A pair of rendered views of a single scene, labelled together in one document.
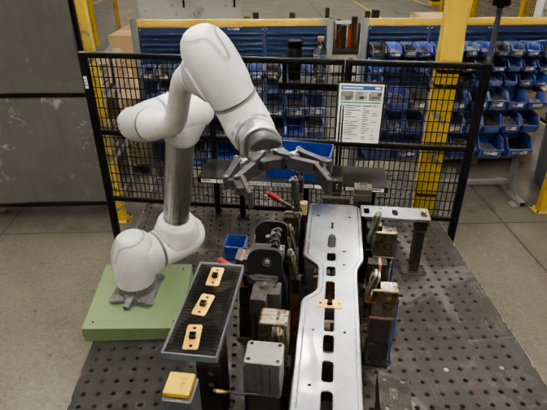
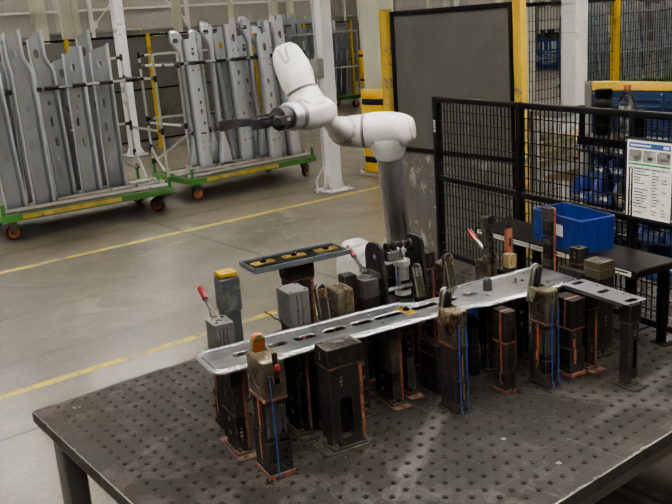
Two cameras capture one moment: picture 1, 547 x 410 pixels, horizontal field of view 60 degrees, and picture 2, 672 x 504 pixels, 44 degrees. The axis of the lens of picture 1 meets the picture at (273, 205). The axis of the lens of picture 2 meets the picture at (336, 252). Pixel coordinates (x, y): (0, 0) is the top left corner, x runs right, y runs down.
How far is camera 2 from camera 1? 2.24 m
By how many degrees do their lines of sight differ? 52
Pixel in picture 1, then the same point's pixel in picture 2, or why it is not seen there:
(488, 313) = (638, 437)
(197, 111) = (388, 127)
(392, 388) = (341, 340)
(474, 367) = (533, 450)
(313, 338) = (359, 317)
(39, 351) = not seen: hidden behind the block
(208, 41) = (279, 51)
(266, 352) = (292, 288)
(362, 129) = (652, 202)
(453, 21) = not seen: outside the picture
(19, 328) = not seen: hidden behind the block
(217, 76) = (280, 72)
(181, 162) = (384, 175)
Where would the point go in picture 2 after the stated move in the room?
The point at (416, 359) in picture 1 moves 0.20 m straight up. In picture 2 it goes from (491, 423) to (489, 363)
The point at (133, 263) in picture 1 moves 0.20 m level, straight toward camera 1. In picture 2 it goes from (344, 263) to (316, 276)
